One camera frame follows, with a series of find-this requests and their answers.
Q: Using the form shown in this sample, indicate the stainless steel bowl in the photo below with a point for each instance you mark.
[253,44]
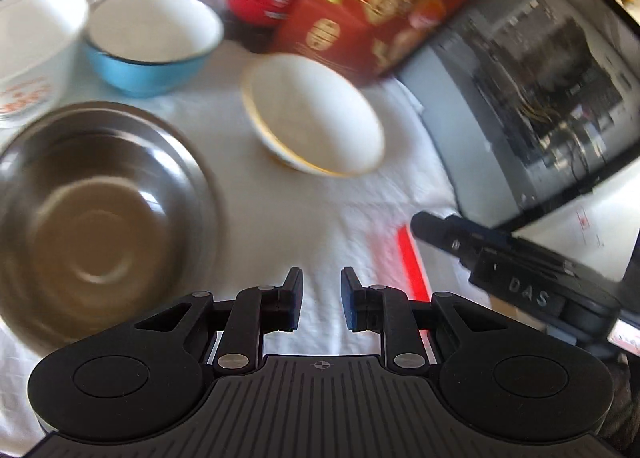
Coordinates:
[100,218]

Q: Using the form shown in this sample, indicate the person's right forearm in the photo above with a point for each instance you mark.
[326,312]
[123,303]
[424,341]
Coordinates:
[622,403]

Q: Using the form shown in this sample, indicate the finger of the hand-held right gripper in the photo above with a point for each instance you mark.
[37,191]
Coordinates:
[440,230]

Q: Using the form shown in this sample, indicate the blue enamel bowl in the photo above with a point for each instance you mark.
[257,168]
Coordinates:
[150,28]

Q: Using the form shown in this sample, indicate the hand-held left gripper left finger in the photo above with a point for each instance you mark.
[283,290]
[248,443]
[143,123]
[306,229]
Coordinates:
[295,299]

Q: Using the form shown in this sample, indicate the red gift box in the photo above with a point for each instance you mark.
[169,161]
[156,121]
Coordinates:
[390,3]

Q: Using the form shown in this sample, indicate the black monitor screen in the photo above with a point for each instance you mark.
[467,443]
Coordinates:
[540,88]

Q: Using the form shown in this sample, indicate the white woven tablecloth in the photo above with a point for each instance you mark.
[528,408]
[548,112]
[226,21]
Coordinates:
[325,218]

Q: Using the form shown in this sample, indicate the white bowl with gold rim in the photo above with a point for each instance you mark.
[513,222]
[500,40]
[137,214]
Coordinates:
[315,113]

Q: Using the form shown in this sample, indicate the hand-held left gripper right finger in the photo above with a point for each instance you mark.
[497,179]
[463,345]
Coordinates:
[350,303]

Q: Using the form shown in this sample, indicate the white bowl with orange print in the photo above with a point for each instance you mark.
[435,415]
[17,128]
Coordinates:
[35,38]

